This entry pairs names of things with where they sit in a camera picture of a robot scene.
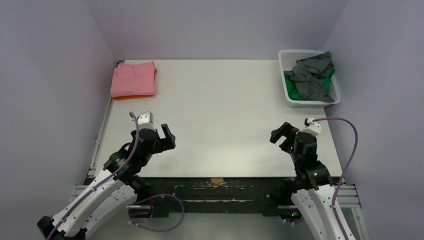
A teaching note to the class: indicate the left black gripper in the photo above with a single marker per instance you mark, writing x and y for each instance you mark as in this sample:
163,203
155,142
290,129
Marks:
164,143

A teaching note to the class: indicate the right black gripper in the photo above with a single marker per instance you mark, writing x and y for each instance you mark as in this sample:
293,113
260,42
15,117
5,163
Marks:
286,139

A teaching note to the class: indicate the grey t-shirt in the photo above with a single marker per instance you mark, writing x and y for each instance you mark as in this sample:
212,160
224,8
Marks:
321,65

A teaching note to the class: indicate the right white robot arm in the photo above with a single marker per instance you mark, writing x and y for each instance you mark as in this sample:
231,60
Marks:
312,190

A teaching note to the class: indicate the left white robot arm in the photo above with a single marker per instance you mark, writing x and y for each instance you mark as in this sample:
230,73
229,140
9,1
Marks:
116,186

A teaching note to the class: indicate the green t-shirt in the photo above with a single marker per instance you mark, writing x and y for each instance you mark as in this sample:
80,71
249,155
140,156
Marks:
314,88

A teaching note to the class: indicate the orange folded t-shirt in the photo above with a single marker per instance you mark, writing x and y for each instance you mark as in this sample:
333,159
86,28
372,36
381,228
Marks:
132,96

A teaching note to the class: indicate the pink folded t-shirt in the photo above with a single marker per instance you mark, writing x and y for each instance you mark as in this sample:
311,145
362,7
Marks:
133,79

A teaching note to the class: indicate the brown tape piece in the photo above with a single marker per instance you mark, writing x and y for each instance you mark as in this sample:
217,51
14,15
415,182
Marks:
217,180

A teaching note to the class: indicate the white plastic basket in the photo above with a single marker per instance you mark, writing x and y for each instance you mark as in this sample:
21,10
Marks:
287,60

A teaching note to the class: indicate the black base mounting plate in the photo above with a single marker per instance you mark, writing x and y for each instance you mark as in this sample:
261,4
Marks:
237,195

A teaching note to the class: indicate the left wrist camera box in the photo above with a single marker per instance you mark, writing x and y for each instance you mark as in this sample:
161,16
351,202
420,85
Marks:
145,118

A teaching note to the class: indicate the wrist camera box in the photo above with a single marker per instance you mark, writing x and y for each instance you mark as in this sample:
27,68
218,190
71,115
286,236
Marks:
145,118
312,127

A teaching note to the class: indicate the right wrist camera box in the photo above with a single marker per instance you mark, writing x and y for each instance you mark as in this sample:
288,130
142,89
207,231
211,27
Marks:
312,127

